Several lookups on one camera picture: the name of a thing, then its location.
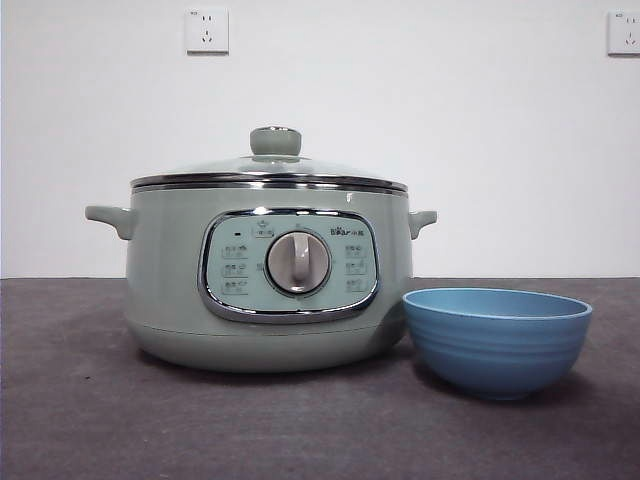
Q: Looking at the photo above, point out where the glass lid with green knob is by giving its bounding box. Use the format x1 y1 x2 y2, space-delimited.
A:
130 125 409 194

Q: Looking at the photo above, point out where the white wall socket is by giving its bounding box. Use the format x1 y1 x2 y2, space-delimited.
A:
185 6 231 56
606 10 640 57

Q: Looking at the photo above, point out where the pale green electric steamer pot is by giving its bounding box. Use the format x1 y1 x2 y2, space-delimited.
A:
84 182 439 374

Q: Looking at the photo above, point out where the blue ribbed bowl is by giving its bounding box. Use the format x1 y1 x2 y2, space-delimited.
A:
402 286 595 402

